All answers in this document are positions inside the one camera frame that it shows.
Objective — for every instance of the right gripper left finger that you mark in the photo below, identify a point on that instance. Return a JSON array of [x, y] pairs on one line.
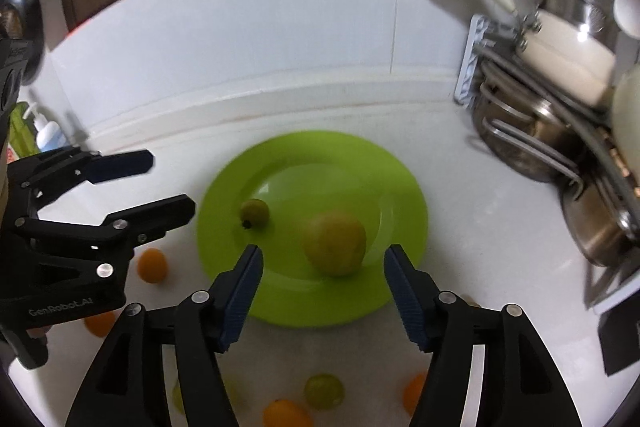
[[125, 383]]

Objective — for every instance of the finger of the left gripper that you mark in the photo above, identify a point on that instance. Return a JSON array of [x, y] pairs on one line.
[[37, 181], [58, 230]]

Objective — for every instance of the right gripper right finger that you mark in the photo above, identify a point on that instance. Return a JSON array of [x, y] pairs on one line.
[[521, 384]]

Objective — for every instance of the green apple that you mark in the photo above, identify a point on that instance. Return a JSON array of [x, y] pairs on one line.
[[176, 398]]

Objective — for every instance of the small orange mandarin top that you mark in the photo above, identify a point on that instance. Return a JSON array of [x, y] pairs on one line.
[[100, 325]]

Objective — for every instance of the small green citrus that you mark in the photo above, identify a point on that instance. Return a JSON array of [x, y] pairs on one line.
[[254, 214], [324, 392]]

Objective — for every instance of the green dish soap bottle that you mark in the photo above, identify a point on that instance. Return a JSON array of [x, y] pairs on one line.
[[22, 135]]

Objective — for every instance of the white blue pump bottle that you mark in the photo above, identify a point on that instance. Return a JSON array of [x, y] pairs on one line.
[[49, 135]]

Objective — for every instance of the black knife block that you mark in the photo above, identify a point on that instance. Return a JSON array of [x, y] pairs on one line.
[[619, 337]]

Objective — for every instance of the steel pot under rack right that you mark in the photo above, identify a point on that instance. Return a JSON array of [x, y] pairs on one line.
[[600, 223]]

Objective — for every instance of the steel pot under rack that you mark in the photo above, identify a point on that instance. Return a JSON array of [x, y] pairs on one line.
[[522, 129], [600, 223]]

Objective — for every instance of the black frying pan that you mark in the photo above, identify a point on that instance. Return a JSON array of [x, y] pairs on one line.
[[22, 20]]

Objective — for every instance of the green plate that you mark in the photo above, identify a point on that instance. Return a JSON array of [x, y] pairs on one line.
[[323, 206]]

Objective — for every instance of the steel pot under rack left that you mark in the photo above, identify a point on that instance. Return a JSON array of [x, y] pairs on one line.
[[522, 129]]

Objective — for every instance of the white ceramic teapot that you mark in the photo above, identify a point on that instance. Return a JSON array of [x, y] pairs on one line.
[[625, 117]]

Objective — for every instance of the white grey pot rack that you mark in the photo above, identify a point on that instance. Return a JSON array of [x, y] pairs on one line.
[[491, 41]]

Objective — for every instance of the cream saucepan lower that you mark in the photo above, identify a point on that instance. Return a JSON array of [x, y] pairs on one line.
[[577, 64]]

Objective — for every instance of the cream saucepan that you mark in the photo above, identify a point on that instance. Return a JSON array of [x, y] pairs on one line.
[[567, 38], [577, 64]]

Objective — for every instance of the cream saucepan upper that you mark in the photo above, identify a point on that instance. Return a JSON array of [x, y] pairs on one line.
[[567, 38]]

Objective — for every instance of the white plastic ladle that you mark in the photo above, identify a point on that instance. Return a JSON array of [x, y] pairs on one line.
[[627, 17]]

